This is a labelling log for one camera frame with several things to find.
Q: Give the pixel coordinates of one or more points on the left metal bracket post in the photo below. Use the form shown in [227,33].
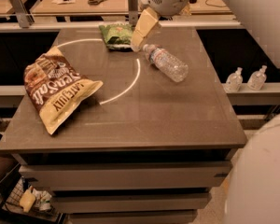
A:
[23,17]

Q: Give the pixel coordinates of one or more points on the middle metal bracket post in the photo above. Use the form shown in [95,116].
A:
[133,12]

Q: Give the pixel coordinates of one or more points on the green snack bag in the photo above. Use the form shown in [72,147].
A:
[117,35]

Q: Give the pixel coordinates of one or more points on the brown sea salt chip bag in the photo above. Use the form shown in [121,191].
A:
[55,88]

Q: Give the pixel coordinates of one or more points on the black wire basket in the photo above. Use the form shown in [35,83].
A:
[42,206]

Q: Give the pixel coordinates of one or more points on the grey drawer cabinet table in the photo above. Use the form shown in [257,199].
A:
[141,150]

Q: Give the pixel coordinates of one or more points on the metal bracket post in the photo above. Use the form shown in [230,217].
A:
[23,17]
[133,12]

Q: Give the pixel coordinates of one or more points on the clear plastic water bottle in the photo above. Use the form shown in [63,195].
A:
[166,62]

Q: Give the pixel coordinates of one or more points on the right clear sanitizer bottle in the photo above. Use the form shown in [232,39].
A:
[257,79]

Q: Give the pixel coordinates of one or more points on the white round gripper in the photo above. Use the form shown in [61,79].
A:
[172,3]

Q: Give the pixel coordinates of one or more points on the black handled scissors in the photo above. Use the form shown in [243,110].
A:
[95,2]

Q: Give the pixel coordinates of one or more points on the left clear sanitizer bottle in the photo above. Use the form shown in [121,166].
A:
[234,81]

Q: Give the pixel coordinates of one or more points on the clear sanitizer bottle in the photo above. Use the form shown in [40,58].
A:
[234,81]
[257,79]

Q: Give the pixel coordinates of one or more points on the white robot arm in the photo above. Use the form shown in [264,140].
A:
[253,191]

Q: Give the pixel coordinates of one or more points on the white power strip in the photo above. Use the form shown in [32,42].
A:
[143,4]

